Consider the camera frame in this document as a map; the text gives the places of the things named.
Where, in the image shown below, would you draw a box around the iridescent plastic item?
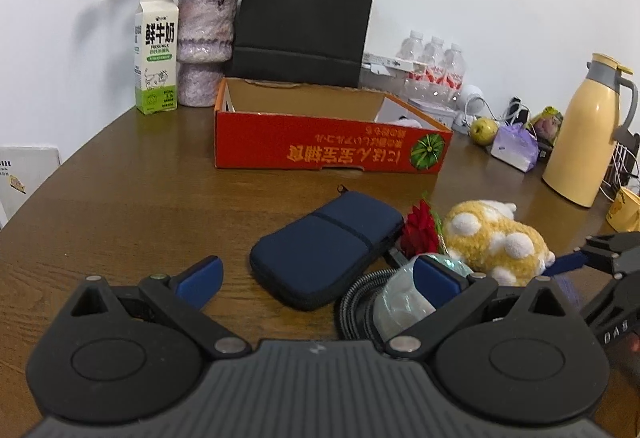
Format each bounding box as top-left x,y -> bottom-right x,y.
372,252 -> 475,344

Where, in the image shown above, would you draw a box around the yellow white plush toy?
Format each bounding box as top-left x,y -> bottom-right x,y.
442,199 -> 555,286

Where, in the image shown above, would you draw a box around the black braided cable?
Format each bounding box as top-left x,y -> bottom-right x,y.
334,246 -> 402,343

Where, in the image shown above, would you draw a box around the navy blue zip pouch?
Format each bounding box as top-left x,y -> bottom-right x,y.
248,190 -> 404,311

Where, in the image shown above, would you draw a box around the yellow cup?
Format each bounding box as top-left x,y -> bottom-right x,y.
605,187 -> 640,233

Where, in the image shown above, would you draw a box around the yellow thermos jug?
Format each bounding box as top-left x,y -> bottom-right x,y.
542,53 -> 639,208

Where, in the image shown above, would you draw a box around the purple tissue pack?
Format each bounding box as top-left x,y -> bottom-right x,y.
490,124 -> 539,173

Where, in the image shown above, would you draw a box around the green yellow apple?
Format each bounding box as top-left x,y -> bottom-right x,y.
469,117 -> 499,146

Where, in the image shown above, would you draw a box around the small decorated tin box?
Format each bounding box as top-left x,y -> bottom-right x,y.
408,98 -> 457,128

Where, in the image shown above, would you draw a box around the red cardboard pumpkin box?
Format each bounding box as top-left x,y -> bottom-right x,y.
214,78 -> 452,175

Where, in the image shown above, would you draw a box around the white round charger device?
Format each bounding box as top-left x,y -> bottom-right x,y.
456,83 -> 485,116

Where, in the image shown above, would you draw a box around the white booklet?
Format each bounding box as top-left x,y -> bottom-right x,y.
0,145 -> 61,228

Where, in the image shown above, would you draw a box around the water bottle right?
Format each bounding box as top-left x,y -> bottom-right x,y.
440,43 -> 466,106

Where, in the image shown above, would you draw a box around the water bottle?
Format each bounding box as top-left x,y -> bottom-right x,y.
440,43 -> 466,106
396,30 -> 423,62
419,36 -> 446,84

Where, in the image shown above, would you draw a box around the water bottle middle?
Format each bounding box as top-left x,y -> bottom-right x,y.
419,36 -> 446,84

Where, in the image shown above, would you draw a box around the white flat carton box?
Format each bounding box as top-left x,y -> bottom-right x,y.
362,52 -> 426,76

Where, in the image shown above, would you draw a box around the water bottle left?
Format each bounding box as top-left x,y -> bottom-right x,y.
396,30 -> 423,62

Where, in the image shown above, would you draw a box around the white green milk carton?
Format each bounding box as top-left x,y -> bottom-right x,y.
134,0 -> 179,115

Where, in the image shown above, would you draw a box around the purple textured vase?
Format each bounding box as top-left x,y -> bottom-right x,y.
177,0 -> 239,107

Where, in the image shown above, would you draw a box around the black paper shopping bag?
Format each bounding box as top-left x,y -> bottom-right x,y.
229,0 -> 373,88

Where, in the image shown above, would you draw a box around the white cables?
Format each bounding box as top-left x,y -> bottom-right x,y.
451,96 -> 539,139

